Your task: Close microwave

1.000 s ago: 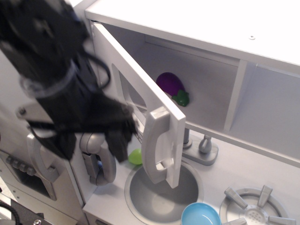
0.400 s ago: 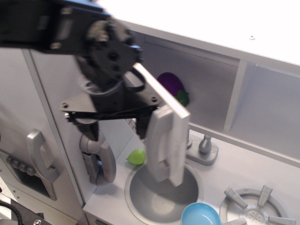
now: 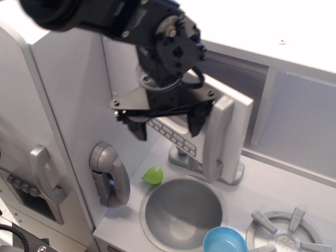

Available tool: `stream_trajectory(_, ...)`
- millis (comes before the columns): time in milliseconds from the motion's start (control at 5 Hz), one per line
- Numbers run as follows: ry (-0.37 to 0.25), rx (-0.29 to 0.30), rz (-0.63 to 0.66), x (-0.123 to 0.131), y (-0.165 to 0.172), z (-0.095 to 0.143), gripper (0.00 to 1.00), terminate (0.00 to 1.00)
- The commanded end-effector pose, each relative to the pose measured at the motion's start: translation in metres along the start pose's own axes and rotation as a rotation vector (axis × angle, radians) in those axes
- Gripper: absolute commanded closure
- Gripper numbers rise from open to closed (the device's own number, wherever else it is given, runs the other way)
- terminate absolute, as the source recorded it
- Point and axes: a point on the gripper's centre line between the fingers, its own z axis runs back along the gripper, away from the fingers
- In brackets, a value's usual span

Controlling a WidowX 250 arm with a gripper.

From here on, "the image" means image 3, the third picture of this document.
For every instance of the blue plastic bowl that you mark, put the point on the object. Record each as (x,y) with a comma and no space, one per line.
(224,239)

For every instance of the green toy pear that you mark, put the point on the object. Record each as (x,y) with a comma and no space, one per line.
(154,175)

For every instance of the grey toy stove burner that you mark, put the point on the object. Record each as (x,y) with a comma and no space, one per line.
(283,231)

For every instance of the white toy kitchen cabinet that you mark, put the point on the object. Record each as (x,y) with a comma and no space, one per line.
(281,53)

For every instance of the grey toy sink basin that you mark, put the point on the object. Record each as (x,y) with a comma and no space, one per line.
(177,214)

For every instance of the white microwave door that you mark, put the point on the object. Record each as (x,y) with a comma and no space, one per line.
(218,146)

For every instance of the grey toy fridge door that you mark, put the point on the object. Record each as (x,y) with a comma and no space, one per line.
(28,148)

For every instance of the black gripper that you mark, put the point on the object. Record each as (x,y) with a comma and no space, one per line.
(140,104)

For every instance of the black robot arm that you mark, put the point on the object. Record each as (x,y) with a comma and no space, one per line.
(168,47)

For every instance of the grey toy faucet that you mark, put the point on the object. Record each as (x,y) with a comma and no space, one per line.
(180,158)

